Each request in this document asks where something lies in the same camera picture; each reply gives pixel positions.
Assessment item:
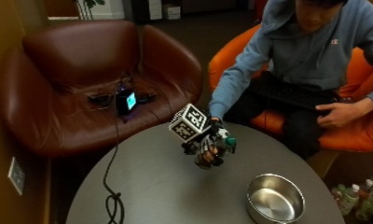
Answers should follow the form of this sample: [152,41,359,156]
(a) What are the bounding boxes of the green capped plastic bottle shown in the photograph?
[216,128,238,157]

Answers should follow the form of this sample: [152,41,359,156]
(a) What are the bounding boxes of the white marker cube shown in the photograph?
[167,103,213,144]

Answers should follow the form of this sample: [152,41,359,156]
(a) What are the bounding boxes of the steel bowl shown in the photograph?
[246,173,308,224]

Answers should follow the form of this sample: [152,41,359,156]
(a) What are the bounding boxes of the black device with lit screen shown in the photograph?
[116,89,139,117]

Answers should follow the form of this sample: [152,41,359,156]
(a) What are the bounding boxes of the black keyboard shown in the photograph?
[249,72,345,112]

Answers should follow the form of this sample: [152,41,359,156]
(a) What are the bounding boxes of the brown leather armchair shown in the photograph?
[0,19,204,158]

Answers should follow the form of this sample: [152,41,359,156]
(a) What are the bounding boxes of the orange armchair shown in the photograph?
[208,23,373,153]

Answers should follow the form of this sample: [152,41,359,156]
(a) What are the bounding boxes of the the person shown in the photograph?
[208,0,373,161]

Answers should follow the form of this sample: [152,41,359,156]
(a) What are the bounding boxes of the group of plastic bottles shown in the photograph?
[329,171,373,223]

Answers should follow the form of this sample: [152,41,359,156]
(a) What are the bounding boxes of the white cabinet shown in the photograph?
[147,0,183,21]

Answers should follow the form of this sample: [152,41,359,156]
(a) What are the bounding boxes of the potted plant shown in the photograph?
[72,0,107,21]

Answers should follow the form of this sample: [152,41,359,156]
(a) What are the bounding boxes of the black cable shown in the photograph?
[103,115,127,224]

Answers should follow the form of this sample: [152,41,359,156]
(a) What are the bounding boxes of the white wall outlet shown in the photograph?
[7,156,28,196]

